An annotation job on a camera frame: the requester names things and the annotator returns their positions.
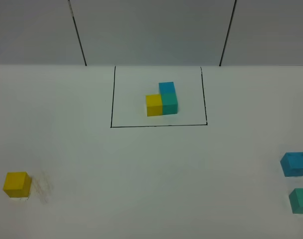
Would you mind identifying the yellow template cube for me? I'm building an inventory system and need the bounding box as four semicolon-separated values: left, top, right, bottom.
146;94;163;117

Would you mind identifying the green template cube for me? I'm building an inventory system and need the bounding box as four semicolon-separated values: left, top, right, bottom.
161;93;178;115

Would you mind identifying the blue template cube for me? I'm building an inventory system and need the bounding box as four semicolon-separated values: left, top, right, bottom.
159;82;176;95

